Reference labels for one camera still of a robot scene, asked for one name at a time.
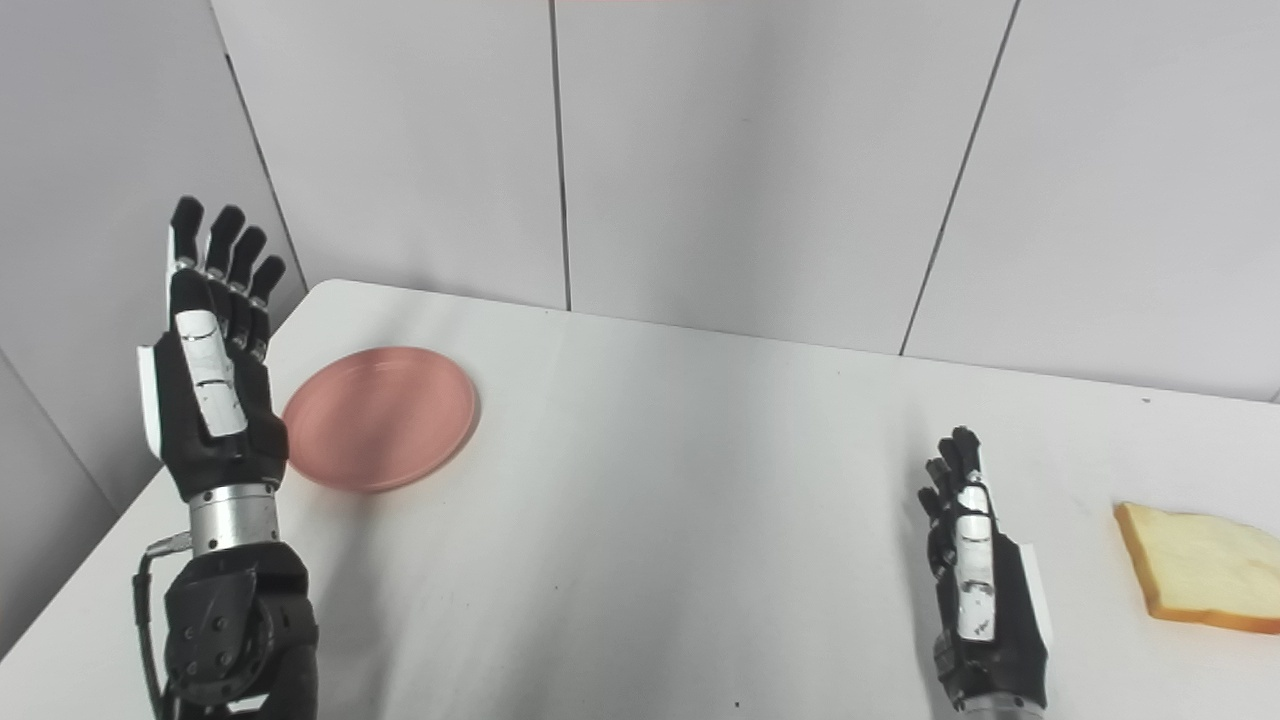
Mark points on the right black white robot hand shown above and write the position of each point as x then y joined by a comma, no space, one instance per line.
985,590

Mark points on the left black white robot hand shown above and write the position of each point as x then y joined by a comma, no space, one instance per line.
210,380

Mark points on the pink round plate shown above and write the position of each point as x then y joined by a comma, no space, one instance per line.
380,418

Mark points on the slice of white bread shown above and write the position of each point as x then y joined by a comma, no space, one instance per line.
1200,580

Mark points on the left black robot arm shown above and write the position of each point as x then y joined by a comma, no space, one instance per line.
235,610

